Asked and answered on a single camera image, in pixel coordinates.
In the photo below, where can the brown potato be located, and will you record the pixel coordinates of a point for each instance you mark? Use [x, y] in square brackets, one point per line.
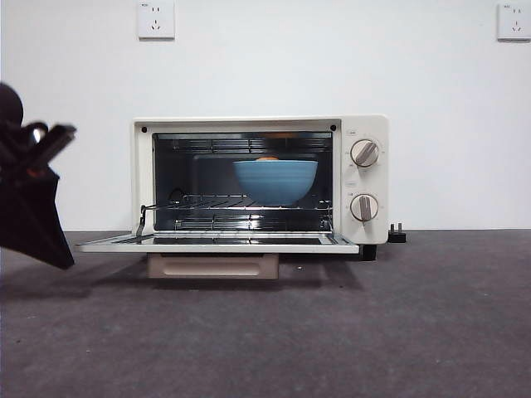
[267, 158]

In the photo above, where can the black power plug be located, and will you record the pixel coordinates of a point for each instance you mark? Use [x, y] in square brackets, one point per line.
[397, 237]

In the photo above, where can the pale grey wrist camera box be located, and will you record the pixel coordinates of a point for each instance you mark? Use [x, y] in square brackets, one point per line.
[38, 134]

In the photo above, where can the beige round oven knob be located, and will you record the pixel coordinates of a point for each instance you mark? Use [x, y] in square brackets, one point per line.
[363, 207]
[364, 153]

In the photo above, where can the white wall socket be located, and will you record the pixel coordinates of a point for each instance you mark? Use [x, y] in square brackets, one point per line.
[157, 20]
[514, 22]

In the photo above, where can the blue ribbed bowl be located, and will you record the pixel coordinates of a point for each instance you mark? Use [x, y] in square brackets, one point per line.
[274, 182]

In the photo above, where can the cream Toshiba toaster oven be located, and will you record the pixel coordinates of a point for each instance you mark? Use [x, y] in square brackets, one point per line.
[369, 182]

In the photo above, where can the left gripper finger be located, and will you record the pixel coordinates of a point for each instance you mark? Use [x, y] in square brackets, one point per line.
[54, 215]
[20, 215]

